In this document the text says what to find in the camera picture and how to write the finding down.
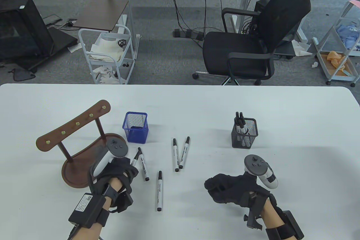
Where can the white marker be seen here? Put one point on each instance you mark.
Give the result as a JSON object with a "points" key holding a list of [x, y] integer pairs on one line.
{"points": [[175, 155]]}

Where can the black wrist band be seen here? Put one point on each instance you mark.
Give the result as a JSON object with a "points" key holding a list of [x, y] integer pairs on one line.
{"points": [[110, 192]]}

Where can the scribbled white papers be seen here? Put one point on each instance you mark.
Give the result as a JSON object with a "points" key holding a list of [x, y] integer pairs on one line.
{"points": [[107, 75]]}

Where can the floor socket box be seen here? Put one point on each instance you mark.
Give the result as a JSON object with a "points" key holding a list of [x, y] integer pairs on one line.
{"points": [[71, 22]]}

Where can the grey white handheld controller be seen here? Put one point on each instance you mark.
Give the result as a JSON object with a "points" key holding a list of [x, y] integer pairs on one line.
{"points": [[254, 164], [116, 147]]}

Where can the black floor power strip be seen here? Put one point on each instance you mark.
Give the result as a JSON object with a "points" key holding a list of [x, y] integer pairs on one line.
{"points": [[194, 35]]}

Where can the blue cloth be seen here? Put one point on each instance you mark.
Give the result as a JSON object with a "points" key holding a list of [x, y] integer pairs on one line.
{"points": [[348, 37]]}

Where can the person's right hand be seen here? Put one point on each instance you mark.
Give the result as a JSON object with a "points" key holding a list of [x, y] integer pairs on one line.
{"points": [[233, 189]]}

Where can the black computer tower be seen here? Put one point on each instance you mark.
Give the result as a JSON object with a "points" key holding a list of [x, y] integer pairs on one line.
{"points": [[260, 6]]}

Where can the small crumpled white paper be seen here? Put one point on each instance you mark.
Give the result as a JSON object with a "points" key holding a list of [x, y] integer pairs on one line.
{"points": [[314, 64]]}

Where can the black wrist sensor box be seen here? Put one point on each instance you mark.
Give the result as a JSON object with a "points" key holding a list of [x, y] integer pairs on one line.
{"points": [[294, 224], [84, 209]]}

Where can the flat white paper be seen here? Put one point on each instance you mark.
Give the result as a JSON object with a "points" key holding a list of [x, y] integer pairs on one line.
{"points": [[73, 49]]}

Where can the white shelf trolley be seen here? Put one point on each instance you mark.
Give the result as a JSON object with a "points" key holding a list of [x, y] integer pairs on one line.
{"points": [[341, 79]]}

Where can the black monitor stand base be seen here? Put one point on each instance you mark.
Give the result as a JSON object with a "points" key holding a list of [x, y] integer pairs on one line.
{"points": [[60, 40]]}

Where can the person's left forearm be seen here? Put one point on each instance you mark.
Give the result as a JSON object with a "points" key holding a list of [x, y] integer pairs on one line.
{"points": [[90, 233]]}

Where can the orange cloth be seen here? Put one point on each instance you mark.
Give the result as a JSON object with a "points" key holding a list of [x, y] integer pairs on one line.
{"points": [[334, 55]]}

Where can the white crumpled floor sheet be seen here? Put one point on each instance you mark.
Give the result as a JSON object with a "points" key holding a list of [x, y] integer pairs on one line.
{"points": [[301, 50]]}

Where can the brown wooden hook stand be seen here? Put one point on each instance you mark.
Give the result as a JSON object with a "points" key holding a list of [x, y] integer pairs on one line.
{"points": [[81, 166]]}

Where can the black mesh pen holder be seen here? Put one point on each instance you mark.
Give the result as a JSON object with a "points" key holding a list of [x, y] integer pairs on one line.
{"points": [[253, 138]]}

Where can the large black monitor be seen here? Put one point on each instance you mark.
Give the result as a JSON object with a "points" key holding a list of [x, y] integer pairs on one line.
{"points": [[19, 26]]}

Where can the white cloth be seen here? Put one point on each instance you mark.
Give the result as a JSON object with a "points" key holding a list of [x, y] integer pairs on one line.
{"points": [[105, 47]]}

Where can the black mesh office chair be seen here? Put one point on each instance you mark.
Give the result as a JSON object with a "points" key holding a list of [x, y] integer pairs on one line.
{"points": [[233, 51]]}

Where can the brown side table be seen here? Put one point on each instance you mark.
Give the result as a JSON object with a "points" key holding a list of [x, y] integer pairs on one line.
{"points": [[101, 15]]}

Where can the person's left hand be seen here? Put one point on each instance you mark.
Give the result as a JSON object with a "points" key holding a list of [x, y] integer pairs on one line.
{"points": [[121, 169]]}

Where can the silver metal post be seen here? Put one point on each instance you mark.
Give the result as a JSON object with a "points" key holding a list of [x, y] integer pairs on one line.
{"points": [[128, 12]]}

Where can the blue mesh pen holder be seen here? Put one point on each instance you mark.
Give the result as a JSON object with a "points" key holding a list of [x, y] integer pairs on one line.
{"points": [[137, 136]]}

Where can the white rolling cart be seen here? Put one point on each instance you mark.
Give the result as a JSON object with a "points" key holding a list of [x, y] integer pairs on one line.
{"points": [[121, 62]]}

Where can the small black round part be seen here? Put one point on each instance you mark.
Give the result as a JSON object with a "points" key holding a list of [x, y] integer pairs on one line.
{"points": [[121, 43]]}

